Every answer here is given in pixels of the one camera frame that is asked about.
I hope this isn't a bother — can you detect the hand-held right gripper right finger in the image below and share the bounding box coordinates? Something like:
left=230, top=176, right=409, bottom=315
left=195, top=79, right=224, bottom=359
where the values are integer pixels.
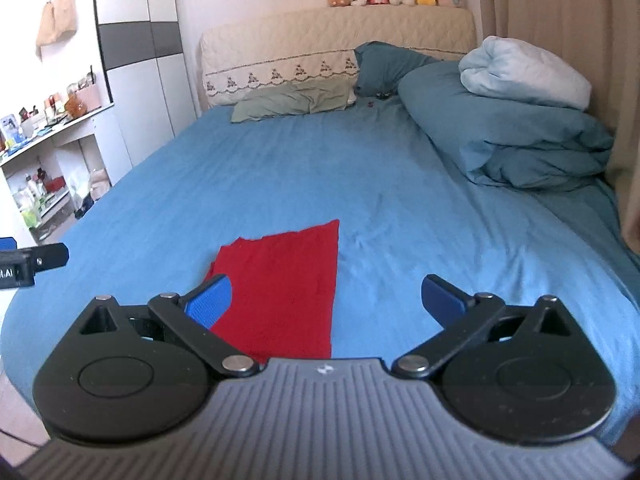
left=391, top=274, right=581, bottom=380

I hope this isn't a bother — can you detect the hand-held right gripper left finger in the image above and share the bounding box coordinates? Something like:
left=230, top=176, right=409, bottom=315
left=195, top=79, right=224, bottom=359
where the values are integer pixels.
left=75, top=274, right=261, bottom=379

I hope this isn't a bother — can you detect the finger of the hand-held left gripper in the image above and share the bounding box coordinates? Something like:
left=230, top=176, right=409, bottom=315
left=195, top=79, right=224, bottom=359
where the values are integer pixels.
left=33, top=243, right=69, bottom=271

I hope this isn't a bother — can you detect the red knit sweater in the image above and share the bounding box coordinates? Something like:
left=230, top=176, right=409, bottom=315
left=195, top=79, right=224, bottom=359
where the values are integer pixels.
left=204, top=219, right=341, bottom=365

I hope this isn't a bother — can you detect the bed with blue sheet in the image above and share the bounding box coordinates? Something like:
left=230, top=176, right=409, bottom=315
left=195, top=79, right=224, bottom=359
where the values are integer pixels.
left=0, top=95, right=640, bottom=461

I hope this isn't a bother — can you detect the white shelving unit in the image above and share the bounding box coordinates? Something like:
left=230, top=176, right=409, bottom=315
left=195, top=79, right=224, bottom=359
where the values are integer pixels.
left=0, top=102, right=132, bottom=246

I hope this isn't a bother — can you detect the orange jar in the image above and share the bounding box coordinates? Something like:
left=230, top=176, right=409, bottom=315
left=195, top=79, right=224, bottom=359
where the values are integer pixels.
left=65, top=94, right=90, bottom=120

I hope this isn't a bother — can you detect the blue duvet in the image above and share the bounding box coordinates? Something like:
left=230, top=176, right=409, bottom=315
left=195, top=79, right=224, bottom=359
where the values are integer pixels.
left=397, top=62, right=616, bottom=193

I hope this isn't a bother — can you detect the white and grey wardrobe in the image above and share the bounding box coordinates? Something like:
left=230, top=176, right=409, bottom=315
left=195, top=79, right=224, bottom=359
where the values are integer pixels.
left=92, top=0, right=198, bottom=171

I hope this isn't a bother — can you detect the green pillow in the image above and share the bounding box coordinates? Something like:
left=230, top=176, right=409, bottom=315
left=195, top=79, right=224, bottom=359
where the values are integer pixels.
left=230, top=79, right=357, bottom=124

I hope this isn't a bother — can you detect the beige tote bag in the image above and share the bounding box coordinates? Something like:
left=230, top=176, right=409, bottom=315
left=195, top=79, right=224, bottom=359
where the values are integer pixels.
left=35, top=0, right=79, bottom=62

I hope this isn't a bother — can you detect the teal pillow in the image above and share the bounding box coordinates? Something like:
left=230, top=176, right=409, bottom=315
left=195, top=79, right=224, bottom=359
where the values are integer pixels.
left=352, top=41, right=443, bottom=98

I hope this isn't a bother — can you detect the light blue folded blanket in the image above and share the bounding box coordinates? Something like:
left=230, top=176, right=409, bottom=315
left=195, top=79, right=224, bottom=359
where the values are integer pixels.
left=458, top=36, right=593, bottom=111

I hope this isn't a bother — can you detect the beige quilted headboard cover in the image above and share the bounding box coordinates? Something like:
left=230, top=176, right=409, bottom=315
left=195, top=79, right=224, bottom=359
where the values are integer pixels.
left=199, top=6, right=477, bottom=111

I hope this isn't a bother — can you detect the beige curtain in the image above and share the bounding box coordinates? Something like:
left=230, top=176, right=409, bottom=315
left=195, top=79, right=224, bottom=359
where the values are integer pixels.
left=474, top=0, right=640, bottom=256

